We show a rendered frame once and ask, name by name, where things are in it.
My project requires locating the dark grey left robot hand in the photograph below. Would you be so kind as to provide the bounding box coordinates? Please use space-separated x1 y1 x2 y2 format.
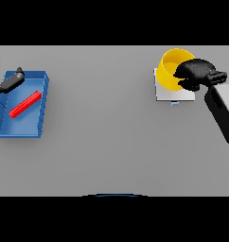
0 56 26 99

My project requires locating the yellow bowl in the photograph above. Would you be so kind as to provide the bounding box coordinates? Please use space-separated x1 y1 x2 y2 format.
159 47 196 92

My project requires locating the pale square measuring scale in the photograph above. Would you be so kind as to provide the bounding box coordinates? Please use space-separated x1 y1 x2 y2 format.
153 67 196 107

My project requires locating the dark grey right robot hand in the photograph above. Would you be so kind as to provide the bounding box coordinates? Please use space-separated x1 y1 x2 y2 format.
172 58 228 93

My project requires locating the blue tray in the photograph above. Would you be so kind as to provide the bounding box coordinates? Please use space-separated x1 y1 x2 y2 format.
0 70 50 139

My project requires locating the red beaker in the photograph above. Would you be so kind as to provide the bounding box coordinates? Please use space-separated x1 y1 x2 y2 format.
8 90 43 119

